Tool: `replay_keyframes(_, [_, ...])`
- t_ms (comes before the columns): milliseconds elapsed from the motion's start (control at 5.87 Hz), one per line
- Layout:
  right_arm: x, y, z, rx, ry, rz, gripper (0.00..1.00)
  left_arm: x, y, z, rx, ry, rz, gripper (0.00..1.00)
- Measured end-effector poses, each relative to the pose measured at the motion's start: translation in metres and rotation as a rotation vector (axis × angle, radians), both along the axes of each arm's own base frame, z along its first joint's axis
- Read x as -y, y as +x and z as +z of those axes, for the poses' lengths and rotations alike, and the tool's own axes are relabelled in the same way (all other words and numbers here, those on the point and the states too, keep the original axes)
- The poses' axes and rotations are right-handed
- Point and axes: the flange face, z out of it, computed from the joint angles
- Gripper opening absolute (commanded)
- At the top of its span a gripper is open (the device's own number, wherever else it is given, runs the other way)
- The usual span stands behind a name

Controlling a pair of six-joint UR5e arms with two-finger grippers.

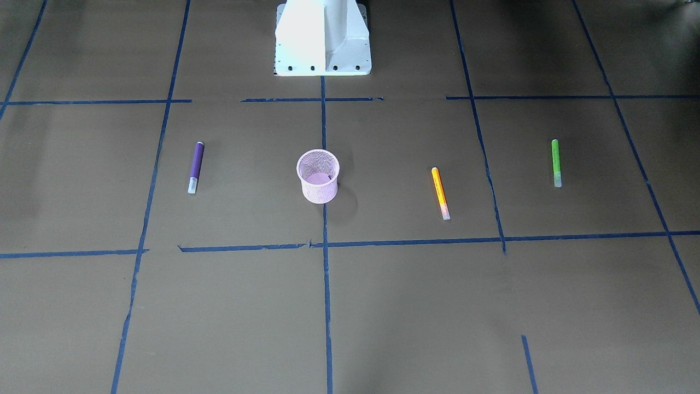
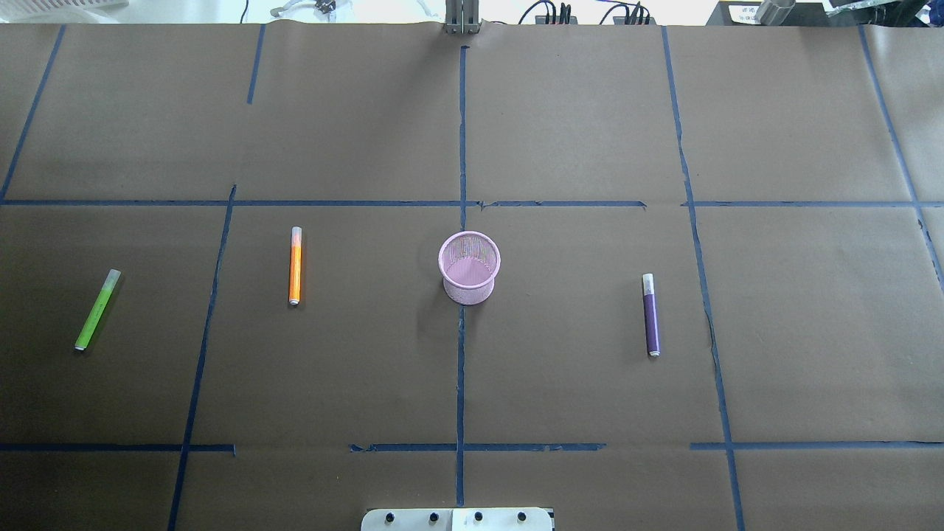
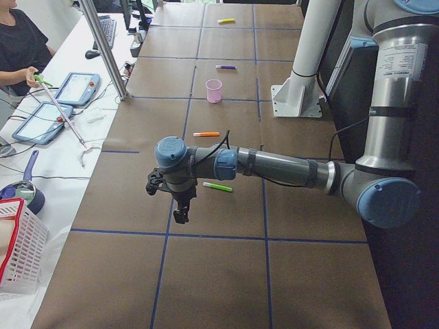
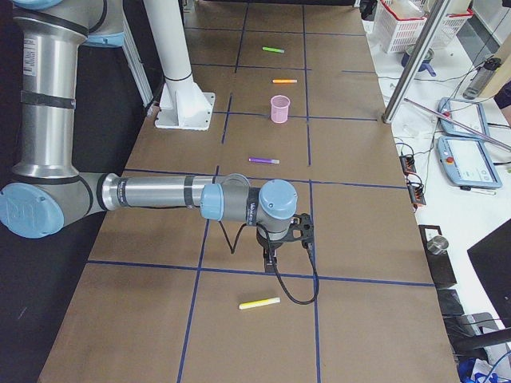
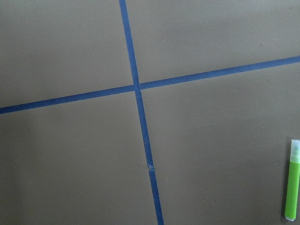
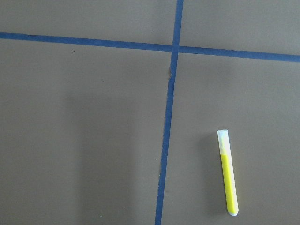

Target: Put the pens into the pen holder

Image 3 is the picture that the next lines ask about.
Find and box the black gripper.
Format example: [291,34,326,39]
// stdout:
[169,185,197,224]

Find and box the green highlighter pen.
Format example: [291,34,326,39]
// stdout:
[203,182,233,193]

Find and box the orange highlighter pen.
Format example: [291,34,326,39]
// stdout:
[193,132,220,138]

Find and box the purple highlighter pen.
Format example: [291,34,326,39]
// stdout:
[215,65,237,71]

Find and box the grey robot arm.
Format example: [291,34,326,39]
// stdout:
[145,1,438,228]

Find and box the white plastic hook piece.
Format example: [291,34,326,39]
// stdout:
[78,144,101,168]

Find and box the blue saucepan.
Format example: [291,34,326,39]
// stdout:
[1,150,45,215]

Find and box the red white plastic basket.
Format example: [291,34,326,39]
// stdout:
[1,198,48,301]

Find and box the upper blue teach pendant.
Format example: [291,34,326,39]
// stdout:
[55,72,101,106]

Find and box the blue teach pendant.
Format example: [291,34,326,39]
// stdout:
[12,101,64,145]
[55,72,101,106]

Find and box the lower blue teach pendant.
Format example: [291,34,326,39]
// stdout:
[12,101,64,145]

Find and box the black computer mouse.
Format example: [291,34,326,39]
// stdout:
[84,50,100,60]

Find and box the long pink reacher stick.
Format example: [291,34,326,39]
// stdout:
[34,74,87,149]

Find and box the black keyboard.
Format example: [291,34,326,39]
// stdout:
[99,15,117,49]

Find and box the seated person black shirt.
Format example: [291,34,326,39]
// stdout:
[1,1,56,97]

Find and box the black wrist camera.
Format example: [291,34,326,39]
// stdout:
[145,168,167,196]

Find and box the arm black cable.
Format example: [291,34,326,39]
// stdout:
[190,129,372,188]

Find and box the white plastic bracket piece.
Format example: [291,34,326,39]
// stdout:
[84,108,104,123]

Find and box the aluminium frame post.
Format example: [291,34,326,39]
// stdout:
[79,0,128,101]

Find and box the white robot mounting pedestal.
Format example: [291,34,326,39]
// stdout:
[271,0,341,118]

